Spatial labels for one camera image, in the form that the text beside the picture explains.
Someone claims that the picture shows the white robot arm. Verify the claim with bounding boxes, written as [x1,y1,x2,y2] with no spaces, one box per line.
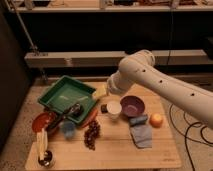
[107,50,213,129]

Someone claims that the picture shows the green plastic tray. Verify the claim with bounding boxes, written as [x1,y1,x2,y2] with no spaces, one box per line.
[38,76,97,125]

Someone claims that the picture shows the yellow sponge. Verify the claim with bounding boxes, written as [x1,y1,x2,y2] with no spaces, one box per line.
[92,84,109,100]

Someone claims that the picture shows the small dark cube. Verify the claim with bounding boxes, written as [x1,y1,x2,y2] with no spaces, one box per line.
[101,104,108,113]

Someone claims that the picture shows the white paper cup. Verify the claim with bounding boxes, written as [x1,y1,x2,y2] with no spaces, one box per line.
[106,101,122,120]

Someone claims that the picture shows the purple bowl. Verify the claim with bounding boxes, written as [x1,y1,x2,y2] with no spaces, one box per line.
[120,95,145,117]

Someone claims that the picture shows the black ladle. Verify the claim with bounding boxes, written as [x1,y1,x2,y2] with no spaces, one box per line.
[46,103,83,131]

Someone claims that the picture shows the bunch of dark grapes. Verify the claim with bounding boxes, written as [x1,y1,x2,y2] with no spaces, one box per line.
[84,120,100,150]

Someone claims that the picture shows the blue plastic cup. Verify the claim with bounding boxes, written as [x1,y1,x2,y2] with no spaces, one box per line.
[60,121,76,139]

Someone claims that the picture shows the grey blue cloth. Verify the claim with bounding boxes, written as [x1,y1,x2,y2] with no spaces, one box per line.
[130,125,152,148]

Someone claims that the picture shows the orange fruit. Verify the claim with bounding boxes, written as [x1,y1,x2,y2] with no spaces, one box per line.
[149,114,163,128]

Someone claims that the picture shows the red bowl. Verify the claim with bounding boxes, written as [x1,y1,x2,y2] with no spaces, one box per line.
[32,112,58,135]

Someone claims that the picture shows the small metal bowl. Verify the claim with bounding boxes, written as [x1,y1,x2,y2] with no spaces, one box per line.
[38,150,54,167]

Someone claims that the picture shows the diagonal metal pole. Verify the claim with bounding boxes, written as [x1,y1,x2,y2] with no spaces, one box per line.
[8,0,48,56]

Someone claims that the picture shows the black floor cables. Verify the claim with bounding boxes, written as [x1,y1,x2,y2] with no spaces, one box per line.
[168,103,213,171]

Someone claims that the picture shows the grey metal shelf rail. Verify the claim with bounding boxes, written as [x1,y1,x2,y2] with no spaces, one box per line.
[25,50,213,68]

